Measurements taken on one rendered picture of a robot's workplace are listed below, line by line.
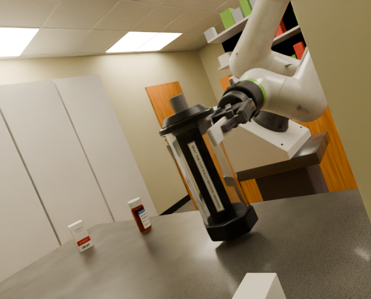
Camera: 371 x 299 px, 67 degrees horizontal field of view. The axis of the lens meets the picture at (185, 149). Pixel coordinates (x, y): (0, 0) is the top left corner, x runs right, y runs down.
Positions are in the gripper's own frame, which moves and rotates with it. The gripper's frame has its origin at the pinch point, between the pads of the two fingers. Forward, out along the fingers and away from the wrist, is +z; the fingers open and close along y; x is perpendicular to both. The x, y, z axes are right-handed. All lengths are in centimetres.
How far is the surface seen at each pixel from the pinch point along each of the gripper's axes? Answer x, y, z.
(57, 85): -75, -250, -147
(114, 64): -89, -294, -283
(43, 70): -108, -295, -171
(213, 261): 18.2, 0.1, 11.2
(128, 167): 44, -250, -174
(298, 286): 17.5, 15.8, 15.8
